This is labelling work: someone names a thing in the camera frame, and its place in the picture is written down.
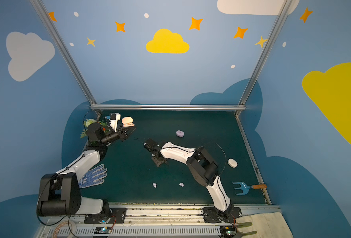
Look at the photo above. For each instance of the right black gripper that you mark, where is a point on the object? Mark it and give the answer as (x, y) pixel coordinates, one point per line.
(151, 145)

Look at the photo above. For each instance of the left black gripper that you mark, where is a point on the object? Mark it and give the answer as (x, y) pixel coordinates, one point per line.
(123, 134)

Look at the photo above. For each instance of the pink earbud charging case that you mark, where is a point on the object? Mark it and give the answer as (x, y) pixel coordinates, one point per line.
(127, 122)

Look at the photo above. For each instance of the purple earbud charging case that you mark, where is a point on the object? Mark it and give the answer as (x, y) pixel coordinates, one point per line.
(180, 133)

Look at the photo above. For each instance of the white earbud charging case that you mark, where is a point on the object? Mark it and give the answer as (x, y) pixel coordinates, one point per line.
(232, 163)

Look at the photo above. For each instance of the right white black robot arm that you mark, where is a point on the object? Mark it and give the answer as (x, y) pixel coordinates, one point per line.
(202, 166)

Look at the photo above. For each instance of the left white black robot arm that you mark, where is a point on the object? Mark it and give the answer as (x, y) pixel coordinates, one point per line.
(59, 193)

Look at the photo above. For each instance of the white pot with flowers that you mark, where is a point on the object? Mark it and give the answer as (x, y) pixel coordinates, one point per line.
(87, 123)

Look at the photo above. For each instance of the blue dotted work glove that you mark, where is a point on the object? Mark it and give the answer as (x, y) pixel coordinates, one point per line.
(93, 177)

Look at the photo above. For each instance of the blue garden fork tool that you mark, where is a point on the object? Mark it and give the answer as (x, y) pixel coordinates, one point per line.
(243, 189)

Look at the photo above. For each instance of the left green controller board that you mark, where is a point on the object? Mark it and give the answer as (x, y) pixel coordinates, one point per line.
(103, 230)

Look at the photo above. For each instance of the green controller board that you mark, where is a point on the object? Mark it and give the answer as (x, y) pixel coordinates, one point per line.
(228, 231)
(103, 230)

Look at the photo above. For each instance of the right green controller board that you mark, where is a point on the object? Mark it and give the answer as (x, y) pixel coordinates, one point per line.
(228, 231)

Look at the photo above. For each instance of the beige cloth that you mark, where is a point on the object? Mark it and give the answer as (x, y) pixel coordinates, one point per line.
(267, 225)

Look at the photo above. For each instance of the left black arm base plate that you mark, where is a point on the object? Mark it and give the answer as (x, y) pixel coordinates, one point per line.
(115, 215)

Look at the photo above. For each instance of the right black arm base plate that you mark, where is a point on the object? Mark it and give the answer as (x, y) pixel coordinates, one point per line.
(213, 215)

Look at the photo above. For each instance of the green handled pliers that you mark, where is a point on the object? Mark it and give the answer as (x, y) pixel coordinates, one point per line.
(243, 229)

